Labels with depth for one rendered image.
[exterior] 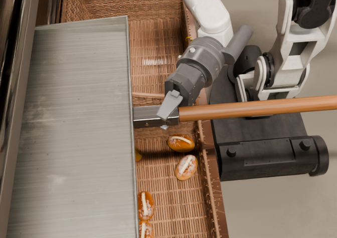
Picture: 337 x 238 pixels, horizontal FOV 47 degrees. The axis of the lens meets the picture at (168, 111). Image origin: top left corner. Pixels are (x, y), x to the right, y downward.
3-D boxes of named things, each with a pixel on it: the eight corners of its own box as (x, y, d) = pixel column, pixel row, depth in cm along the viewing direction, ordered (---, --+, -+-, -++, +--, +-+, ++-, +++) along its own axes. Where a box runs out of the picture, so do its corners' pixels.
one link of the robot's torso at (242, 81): (232, 85, 201) (236, 70, 190) (270, 82, 202) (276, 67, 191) (240, 120, 190) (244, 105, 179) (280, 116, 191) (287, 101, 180)
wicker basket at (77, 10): (69, 131, 145) (50, 89, 122) (76, 22, 175) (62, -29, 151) (198, 123, 147) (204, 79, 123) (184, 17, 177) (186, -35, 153)
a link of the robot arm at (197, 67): (198, 91, 72) (225, 49, 77) (153, 71, 74) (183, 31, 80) (194, 125, 83) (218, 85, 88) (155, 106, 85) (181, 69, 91)
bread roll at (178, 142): (165, 150, 140) (164, 143, 135) (170, 134, 143) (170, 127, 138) (191, 157, 138) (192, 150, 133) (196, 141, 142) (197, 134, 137)
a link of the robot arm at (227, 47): (180, 42, 83) (204, 9, 88) (192, 77, 91) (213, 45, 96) (227, 49, 77) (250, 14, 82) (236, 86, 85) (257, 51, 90)
